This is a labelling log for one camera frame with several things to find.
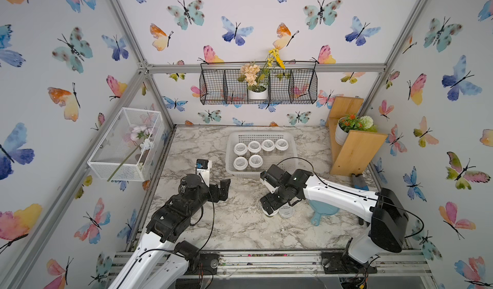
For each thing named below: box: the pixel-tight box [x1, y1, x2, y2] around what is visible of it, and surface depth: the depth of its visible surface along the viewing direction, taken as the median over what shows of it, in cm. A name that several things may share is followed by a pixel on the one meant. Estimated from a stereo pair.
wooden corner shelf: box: [325, 96, 389, 176], surface depth 90 cm
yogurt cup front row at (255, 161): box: [248, 154, 264, 169], surface depth 98 cm
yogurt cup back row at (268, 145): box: [261, 139, 276, 152], surface depth 103 cm
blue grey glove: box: [351, 173, 370, 191], surface depth 95 cm
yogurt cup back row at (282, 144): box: [274, 138, 289, 151], surface depth 103 cm
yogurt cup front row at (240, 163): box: [233, 156, 249, 171], surface depth 96 cm
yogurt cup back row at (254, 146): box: [247, 140, 262, 154], surface depth 103 cm
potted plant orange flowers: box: [335, 113, 379, 146], surface depth 93 cm
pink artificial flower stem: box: [106, 125, 155, 182], surface depth 74 cm
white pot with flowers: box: [237, 48, 286, 101], surface depth 87 cm
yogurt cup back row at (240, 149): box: [233, 142, 248, 157], surface depth 101 cm
